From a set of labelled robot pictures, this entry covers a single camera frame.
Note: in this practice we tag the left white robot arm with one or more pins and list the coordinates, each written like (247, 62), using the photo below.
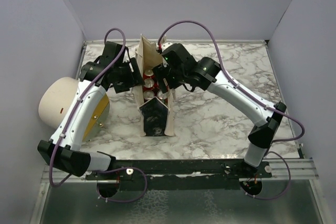
(62, 150)

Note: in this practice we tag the beige canvas tote bag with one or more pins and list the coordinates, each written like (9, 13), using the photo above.
(157, 116)

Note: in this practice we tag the red cola can three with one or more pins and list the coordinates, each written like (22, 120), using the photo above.
(148, 95)

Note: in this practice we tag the cream cylindrical container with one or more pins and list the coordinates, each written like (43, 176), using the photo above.
(57, 99)

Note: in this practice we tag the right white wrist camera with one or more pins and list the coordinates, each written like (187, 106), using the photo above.
(160, 47)

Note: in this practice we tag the red cola can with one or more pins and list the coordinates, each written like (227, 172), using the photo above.
(149, 84)

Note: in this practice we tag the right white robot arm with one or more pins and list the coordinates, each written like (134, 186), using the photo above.
(179, 68)

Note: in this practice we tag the red cola can two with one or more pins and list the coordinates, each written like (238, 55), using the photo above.
(148, 73)

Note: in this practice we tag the purple fanta can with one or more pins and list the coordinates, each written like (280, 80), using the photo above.
(162, 96)

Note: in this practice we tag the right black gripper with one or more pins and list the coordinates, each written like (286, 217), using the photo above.
(160, 71)

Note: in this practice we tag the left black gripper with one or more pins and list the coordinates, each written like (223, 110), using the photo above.
(134, 77)

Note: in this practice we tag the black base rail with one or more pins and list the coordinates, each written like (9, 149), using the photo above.
(179, 174)

